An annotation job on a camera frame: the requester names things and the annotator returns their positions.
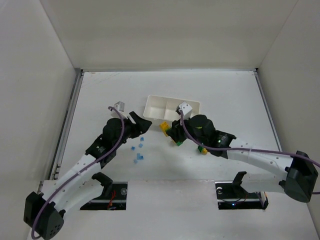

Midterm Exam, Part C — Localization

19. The yellow lego brick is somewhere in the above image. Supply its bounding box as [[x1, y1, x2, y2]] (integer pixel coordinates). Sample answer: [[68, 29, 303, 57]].
[[159, 121, 171, 137]]

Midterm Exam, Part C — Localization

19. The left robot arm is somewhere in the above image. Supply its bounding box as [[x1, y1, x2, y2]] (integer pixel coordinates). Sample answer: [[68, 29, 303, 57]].
[[23, 107, 152, 240]]

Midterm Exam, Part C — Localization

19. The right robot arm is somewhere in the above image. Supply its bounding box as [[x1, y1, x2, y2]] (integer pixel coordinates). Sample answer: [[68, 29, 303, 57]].
[[163, 114, 320, 203]]

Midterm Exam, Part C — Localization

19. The white three-compartment plastic container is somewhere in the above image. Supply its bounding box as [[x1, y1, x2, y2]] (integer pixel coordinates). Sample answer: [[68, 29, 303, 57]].
[[143, 95, 201, 125]]

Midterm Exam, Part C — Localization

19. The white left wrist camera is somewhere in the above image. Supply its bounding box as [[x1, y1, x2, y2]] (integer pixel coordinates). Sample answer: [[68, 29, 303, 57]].
[[111, 101, 126, 118]]

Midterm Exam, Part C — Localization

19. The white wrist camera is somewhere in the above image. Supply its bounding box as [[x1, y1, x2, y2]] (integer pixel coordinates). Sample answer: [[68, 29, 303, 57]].
[[111, 101, 126, 118], [176, 101, 193, 119]]

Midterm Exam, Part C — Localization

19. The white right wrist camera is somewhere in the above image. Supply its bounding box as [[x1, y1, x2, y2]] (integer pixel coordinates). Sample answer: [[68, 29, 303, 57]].
[[176, 101, 193, 119]]

